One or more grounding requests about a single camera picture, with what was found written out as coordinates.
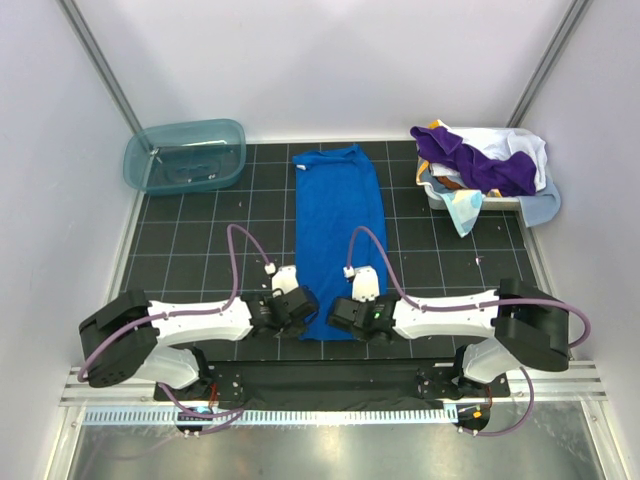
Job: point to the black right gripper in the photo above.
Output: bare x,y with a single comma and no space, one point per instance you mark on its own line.
370,302

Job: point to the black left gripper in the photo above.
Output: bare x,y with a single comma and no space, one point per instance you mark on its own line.
296,330

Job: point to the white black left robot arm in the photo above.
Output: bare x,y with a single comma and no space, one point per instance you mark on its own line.
135,337

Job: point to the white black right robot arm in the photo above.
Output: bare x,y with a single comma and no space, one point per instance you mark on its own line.
517,325

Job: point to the black grid cutting mat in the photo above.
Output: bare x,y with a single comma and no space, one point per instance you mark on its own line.
193,248

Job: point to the white laundry basket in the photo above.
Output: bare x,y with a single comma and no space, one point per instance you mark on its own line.
493,200

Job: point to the teal transparent plastic bin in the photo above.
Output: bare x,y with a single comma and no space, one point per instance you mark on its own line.
189,157

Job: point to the purple towel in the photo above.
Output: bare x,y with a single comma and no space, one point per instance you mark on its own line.
514,176

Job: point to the light blue towel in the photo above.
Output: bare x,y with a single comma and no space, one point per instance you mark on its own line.
541,207

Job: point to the white towel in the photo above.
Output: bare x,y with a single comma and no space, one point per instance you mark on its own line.
520,145

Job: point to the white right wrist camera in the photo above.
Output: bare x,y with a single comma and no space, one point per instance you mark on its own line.
364,281

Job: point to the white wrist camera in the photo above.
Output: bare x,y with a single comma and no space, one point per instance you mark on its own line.
283,279
364,281

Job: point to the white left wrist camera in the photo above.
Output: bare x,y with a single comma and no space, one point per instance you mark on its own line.
283,279

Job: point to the slotted cable duct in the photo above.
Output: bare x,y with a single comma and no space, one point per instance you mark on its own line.
172,416

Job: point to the aluminium frame rail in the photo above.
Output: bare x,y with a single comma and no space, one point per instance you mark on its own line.
581,382

